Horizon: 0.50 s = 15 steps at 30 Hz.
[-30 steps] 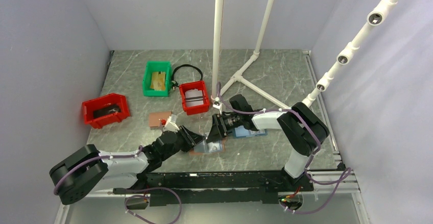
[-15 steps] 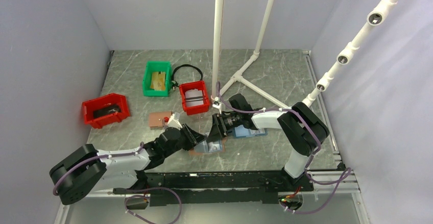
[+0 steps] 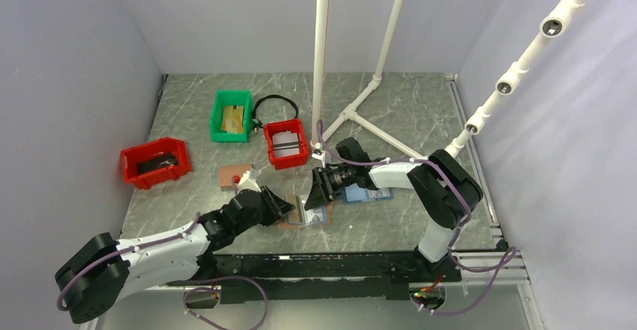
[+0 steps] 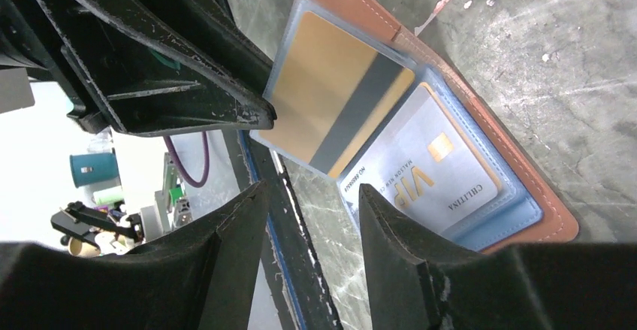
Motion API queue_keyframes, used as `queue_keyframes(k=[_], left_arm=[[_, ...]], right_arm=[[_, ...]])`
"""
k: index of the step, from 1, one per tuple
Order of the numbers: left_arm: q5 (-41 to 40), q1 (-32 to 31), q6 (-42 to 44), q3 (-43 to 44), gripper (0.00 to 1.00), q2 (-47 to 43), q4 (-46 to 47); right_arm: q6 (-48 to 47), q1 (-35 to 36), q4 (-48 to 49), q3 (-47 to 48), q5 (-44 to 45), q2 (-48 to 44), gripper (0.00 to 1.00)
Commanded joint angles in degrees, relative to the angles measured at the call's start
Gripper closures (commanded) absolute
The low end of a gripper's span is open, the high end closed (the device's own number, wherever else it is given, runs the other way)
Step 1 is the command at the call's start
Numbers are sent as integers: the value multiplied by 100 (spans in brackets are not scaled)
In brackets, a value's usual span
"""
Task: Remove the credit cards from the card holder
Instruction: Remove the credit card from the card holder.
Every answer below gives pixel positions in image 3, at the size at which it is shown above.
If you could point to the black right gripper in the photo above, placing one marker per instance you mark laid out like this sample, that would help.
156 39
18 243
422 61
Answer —
321 191

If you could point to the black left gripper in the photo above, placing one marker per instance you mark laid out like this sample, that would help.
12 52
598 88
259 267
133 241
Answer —
281 206

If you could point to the tan card holder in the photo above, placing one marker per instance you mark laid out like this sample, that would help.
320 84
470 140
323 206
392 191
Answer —
227 173
289 221

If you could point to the white magnetic stripe card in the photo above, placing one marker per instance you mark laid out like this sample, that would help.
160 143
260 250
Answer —
311 217

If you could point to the blue card holder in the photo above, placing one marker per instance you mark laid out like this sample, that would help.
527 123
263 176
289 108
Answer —
356 194

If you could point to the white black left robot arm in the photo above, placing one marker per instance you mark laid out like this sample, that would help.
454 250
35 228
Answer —
105 271

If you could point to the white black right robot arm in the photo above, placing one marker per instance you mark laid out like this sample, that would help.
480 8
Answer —
448 193

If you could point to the white cards in red bin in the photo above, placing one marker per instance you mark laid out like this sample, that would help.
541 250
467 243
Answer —
285 144

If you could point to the tan closed card holder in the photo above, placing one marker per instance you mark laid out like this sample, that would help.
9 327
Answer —
227 173

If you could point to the yellow cards in green bin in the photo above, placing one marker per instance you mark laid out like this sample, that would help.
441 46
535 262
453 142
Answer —
232 119

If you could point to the small red bin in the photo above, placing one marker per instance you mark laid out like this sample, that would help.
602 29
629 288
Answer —
294 125

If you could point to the green bin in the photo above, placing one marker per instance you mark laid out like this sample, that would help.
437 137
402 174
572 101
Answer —
226 98

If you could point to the black item in red bin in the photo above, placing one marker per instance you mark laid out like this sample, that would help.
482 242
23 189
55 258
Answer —
154 164

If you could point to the large red bin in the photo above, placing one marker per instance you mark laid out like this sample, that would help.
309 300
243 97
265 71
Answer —
130 157

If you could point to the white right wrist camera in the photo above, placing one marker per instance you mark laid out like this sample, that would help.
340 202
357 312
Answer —
319 155

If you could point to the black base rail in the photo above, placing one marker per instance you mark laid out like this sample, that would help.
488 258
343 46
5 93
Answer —
392 275

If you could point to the white PVC camera pole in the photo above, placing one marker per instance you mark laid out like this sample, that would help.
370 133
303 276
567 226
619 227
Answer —
552 26

